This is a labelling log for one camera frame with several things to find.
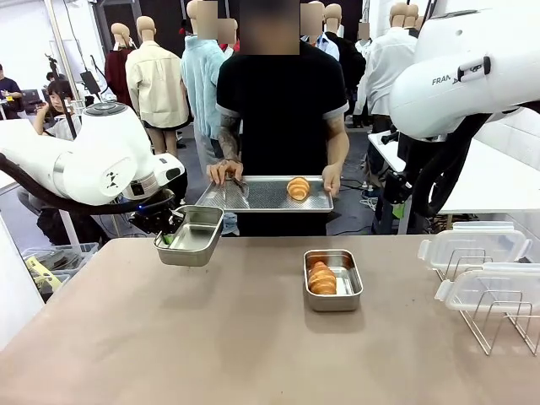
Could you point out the steel container with ribbed base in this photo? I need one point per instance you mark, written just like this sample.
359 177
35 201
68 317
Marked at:
337 301

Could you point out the clear plastic storage bin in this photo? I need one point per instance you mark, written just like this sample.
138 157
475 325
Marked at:
80 253

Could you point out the white shirt mannequin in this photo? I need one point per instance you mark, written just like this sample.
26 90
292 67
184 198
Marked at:
388 63

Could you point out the plain steel rectangular container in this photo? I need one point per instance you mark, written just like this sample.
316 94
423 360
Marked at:
190 246

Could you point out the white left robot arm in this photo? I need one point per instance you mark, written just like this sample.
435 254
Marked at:
84 169

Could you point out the red garment mannequin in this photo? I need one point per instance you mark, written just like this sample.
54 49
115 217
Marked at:
233 45

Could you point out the black clothes mannequin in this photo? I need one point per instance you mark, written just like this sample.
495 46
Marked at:
352 63

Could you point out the seated bystander in light shirt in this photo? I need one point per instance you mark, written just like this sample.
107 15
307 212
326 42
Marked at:
59 122

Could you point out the beige jacket mannequin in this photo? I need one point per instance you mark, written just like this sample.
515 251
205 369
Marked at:
156 84

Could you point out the perforated steel baking tray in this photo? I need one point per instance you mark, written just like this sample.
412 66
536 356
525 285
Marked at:
270 198

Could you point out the blue shirt mannequin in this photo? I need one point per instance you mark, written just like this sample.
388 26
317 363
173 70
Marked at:
327 46

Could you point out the light blue sweater mannequin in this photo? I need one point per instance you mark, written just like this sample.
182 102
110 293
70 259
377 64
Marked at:
202 76

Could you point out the person's left forearm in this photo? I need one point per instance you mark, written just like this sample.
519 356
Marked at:
337 143

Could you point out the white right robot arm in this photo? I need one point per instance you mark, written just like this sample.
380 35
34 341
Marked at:
464 63

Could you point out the black tablet on stand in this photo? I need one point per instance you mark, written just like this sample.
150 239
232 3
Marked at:
90 82

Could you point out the clear plastic clip lid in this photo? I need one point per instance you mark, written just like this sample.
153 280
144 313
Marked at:
472 242
498 287

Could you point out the person's left hand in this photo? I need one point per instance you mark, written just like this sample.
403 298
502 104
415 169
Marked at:
331 179

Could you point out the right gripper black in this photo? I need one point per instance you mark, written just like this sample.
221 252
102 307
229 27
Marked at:
396 187

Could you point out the white side table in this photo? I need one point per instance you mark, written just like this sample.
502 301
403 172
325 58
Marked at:
485 181

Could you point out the person in black t-shirt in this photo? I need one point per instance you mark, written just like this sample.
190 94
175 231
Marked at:
282 105

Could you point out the bystander in dark shirt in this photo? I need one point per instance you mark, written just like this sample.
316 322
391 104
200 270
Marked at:
10 90

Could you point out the black tripod stand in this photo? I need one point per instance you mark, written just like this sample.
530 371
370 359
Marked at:
63 97

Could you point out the black jacket mannequin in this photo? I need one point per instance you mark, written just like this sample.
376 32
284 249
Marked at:
412 19

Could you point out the golden croissant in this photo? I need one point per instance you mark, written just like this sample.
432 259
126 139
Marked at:
298 188
321 278

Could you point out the maroon garment mannequin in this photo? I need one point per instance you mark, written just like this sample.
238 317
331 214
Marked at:
116 71

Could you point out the person's tattooed right forearm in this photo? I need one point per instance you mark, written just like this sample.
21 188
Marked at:
230 139

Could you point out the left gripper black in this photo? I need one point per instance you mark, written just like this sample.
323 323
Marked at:
156 217

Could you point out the steel serving tongs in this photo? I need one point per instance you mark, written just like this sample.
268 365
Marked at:
240 192

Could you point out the blue jeans pile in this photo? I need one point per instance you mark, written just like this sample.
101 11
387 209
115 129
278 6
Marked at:
230 223

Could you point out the person's tattooed right hand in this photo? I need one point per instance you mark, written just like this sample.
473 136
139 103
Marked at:
225 171

